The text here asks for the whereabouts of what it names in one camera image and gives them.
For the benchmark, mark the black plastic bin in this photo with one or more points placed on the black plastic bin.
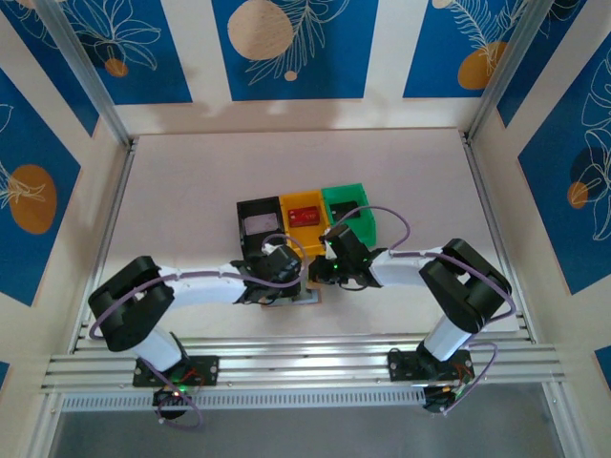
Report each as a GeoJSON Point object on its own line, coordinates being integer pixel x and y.
{"type": "Point", "coordinates": [258, 205]}

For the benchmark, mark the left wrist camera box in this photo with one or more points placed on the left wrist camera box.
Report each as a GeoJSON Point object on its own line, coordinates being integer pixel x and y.
{"type": "Point", "coordinates": [270, 248]}

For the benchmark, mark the yellow plastic bin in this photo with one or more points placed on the yellow plastic bin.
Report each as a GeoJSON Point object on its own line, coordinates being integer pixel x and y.
{"type": "Point", "coordinates": [310, 236]}

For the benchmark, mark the aluminium frame post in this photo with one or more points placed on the aluminium frame post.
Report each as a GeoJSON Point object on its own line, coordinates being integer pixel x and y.
{"type": "Point", "coordinates": [88, 71]}
{"type": "Point", "coordinates": [506, 71]}

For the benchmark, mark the dark plastic card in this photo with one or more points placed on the dark plastic card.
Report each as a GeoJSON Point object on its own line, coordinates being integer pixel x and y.
{"type": "Point", "coordinates": [305, 299]}

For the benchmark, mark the black VIP card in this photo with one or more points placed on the black VIP card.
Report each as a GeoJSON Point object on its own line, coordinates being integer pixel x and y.
{"type": "Point", "coordinates": [343, 212]}

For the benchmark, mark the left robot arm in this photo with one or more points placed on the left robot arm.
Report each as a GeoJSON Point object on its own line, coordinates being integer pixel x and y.
{"type": "Point", "coordinates": [129, 305]}

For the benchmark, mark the aluminium side rail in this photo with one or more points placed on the aluminium side rail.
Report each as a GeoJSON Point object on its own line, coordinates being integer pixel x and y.
{"type": "Point", "coordinates": [106, 238]}
{"type": "Point", "coordinates": [476, 167]}

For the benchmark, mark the green plastic bin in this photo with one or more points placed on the green plastic bin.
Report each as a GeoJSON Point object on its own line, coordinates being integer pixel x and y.
{"type": "Point", "coordinates": [343, 191]}

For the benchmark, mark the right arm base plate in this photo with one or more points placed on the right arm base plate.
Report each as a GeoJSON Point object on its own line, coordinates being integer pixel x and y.
{"type": "Point", "coordinates": [401, 367]}

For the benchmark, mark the red VIP card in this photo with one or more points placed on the red VIP card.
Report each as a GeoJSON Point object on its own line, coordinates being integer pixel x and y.
{"type": "Point", "coordinates": [303, 216]}

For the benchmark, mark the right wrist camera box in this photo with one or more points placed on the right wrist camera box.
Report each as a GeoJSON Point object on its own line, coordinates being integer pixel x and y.
{"type": "Point", "coordinates": [328, 236]}

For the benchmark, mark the silver white card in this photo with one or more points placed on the silver white card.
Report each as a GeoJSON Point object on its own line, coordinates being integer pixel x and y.
{"type": "Point", "coordinates": [261, 224]}

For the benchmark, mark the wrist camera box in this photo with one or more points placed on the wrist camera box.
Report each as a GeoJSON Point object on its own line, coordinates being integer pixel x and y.
{"type": "Point", "coordinates": [270, 248]}
{"type": "Point", "coordinates": [328, 236]}

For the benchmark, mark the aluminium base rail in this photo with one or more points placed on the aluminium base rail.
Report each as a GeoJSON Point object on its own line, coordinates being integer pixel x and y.
{"type": "Point", "coordinates": [310, 362]}

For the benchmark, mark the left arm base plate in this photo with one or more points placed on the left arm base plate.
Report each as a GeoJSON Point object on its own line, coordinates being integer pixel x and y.
{"type": "Point", "coordinates": [207, 369]}

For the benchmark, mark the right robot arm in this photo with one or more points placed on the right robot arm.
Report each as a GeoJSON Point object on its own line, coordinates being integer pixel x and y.
{"type": "Point", "coordinates": [468, 291]}

